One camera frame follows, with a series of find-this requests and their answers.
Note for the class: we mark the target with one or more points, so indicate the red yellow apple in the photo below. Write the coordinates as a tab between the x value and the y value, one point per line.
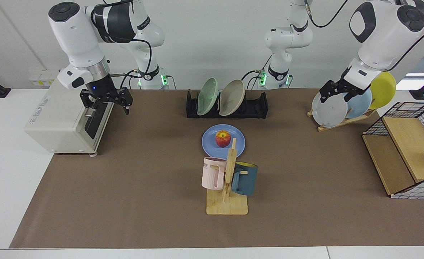
223	139

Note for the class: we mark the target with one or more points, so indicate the pale grey plate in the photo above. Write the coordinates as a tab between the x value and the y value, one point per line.
329	112

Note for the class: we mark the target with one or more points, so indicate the light blue plate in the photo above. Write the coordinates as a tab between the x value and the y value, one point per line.
361	106

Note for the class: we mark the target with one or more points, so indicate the wooden plate stand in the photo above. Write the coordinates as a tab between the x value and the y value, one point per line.
356	118

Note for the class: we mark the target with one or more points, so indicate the yellow plate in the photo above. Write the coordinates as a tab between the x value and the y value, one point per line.
384	90

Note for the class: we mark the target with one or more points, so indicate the black dish rack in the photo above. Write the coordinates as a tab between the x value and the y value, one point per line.
255	106

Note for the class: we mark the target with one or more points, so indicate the pale green plate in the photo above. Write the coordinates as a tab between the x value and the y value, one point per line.
207	95

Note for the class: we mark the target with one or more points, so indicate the beige plate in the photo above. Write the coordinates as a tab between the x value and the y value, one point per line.
231	97

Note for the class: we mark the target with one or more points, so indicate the pale toaster oven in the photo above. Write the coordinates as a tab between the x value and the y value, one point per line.
61	124

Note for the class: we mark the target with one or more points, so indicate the brown table cloth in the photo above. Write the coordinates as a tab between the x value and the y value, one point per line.
125	201

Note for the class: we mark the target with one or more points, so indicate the pink cup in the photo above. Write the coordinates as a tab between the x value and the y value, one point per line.
212	174

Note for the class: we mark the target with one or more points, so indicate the dark blue cup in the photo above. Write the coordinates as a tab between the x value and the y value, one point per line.
246	180

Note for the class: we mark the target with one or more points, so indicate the wooden cup stand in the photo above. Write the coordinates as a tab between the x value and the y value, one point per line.
230	205

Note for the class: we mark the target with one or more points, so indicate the white wall socket strip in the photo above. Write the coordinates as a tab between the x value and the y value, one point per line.
41	80

